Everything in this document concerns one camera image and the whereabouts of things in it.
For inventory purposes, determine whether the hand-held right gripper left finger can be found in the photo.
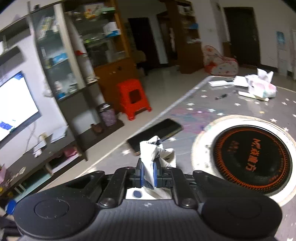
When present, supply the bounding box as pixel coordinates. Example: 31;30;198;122
61;159;145;208

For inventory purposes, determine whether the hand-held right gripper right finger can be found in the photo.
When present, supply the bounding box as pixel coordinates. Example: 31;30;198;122
154;159;233;208

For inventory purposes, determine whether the white polka dot garment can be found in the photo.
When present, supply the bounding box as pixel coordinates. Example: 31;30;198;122
126;136;177;200

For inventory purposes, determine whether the black smartphone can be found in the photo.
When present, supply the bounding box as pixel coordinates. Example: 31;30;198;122
127;118;184;156

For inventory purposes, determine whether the patterned purple bin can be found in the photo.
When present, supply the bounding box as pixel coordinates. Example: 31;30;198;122
97;103;116;127

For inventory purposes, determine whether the grey star-print table cover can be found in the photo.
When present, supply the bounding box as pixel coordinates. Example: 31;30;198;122
43;75;296;241

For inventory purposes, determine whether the red plastic stool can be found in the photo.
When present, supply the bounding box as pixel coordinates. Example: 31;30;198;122
116;79;152;120

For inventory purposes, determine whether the round built-in induction cooktop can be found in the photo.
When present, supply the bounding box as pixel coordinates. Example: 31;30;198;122
192;115;296;208

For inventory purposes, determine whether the wooden glass display cabinet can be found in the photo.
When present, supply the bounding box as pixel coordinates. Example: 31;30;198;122
63;0;145;109

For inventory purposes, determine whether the white remote control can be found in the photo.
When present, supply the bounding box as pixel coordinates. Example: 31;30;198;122
207;79;234;87

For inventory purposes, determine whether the dark low television stand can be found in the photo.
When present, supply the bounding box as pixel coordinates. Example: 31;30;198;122
0;126;88;197

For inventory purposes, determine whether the wooden open shelf unit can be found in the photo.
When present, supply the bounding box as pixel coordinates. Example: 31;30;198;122
165;0;204;74

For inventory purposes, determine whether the thin white book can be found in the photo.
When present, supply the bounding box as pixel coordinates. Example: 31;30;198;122
238;91;270;101

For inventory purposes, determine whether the white paper box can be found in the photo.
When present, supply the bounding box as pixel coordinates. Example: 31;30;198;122
233;75;249;87

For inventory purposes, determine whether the patterned child sofa chair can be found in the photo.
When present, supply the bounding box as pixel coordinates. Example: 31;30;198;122
203;45;239;77

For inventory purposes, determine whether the pastel tissue pack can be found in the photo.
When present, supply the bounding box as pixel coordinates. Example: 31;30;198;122
245;68;277;98

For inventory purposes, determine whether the tall white roll red band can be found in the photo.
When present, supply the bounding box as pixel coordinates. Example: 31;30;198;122
67;17;96;80

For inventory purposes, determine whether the flat screen television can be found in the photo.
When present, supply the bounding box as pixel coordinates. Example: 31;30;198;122
0;71;42;142

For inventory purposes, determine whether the dark wooden door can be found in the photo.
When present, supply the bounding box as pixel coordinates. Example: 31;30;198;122
224;7;261;67

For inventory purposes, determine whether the dark wall shelf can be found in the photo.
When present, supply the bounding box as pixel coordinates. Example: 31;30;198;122
0;45;26;67
0;16;31;42

